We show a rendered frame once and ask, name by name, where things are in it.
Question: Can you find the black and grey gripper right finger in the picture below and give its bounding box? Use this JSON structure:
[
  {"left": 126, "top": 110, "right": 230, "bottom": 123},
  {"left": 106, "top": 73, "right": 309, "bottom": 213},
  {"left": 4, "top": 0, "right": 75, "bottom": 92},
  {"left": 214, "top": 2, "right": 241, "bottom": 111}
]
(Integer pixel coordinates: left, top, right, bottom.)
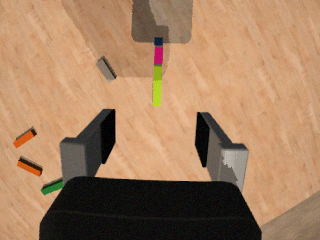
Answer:
[{"left": 195, "top": 112, "right": 249, "bottom": 193}]

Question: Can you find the small blue cube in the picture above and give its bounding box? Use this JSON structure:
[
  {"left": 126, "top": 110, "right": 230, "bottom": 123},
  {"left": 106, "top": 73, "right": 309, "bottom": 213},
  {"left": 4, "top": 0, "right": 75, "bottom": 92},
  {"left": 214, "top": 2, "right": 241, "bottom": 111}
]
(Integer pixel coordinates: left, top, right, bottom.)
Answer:
[{"left": 154, "top": 37, "right": 163, "bottom": 46}]

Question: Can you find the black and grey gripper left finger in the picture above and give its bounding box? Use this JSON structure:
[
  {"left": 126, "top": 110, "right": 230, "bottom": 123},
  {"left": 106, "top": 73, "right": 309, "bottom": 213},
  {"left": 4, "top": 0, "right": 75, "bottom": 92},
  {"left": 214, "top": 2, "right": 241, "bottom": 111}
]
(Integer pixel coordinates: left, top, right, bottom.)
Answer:
[{"left": 59, "top": 109, "right": 116, "bottom": 186}]

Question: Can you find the orange rod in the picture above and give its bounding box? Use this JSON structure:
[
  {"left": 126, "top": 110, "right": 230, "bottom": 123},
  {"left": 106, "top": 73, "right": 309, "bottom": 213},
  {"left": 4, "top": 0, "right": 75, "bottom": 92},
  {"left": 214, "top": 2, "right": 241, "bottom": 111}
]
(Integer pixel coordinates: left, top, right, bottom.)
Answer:
[
  {"left": 13, "top": 129, "right": 37, "bottom": 149},
  {"left": 17, "top": 158, "right": 43, "bottom": 177}
]

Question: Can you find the short magenta rod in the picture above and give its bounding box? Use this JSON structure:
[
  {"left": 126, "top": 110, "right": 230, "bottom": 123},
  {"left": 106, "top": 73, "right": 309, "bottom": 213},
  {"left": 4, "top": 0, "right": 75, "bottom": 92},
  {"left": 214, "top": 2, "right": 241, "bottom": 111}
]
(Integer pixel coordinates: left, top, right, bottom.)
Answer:
[{"left": 154, "top": 47, "right": 163, "bottom": 64}]

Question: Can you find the grey rod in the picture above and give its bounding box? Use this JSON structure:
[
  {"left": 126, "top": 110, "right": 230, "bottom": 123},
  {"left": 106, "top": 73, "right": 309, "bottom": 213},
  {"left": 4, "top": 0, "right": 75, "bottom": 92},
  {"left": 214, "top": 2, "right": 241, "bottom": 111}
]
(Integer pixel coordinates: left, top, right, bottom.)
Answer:
[{"left": 96, "top": 59, "right": 116, "bottom": 83}]

